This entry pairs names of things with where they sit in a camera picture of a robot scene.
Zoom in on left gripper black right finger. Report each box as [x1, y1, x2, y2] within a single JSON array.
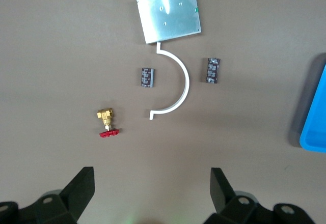
[[203, 167, 326, 224]]

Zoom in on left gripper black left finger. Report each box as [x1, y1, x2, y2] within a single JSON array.
[[0, 166, 96, 224]]

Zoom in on black cylindrical capacitor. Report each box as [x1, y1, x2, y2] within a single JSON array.
[[204, 57, 221, 85]]

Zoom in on black terminal block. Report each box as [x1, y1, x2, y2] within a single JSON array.
[[140, 67, 155, 88]]

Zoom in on blue plastic tray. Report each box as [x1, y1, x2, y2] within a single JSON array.
[[299, 52, 326, 154]]

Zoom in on silver aluminium plate box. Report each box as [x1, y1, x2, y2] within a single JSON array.
[[136, 0, 202, 45]]

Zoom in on brass valve red handle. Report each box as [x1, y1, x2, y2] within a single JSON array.
[[96, 108, 120, 138]]

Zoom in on white curved plastic bracket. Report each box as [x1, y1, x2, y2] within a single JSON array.
[[148, 42, 191, 121]]

